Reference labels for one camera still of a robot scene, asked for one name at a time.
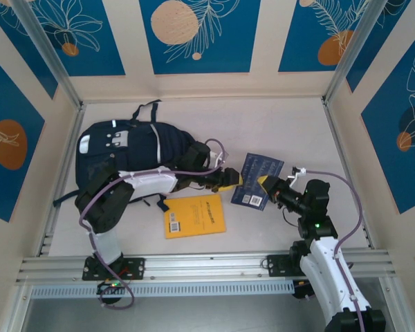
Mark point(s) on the dark blue printed booklet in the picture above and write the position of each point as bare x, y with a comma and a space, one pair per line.
263, 169

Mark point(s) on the aluminium mounting rail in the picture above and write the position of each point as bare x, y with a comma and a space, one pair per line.
207, 264

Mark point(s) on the aluminium front leg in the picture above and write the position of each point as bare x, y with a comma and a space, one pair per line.
14, 307
394, 297

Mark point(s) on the aluminium frame post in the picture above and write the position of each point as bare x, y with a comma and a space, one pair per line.
48, 48
354, 48

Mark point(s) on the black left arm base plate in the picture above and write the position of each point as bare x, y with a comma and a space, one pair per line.
138, 268

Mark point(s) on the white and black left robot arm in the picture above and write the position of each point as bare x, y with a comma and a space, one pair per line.
148, 183

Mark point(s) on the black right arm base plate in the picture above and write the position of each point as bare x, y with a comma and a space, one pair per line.
276, 266

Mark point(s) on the yellow softcover book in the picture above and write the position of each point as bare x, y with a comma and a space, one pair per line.
193, 218

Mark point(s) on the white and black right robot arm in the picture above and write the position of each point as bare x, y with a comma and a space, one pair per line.
325, 269

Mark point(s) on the aluminium side rail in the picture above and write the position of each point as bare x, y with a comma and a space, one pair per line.
77, 117
343, 155

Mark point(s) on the navy blue student backpack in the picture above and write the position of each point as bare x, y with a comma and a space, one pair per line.
138, 145

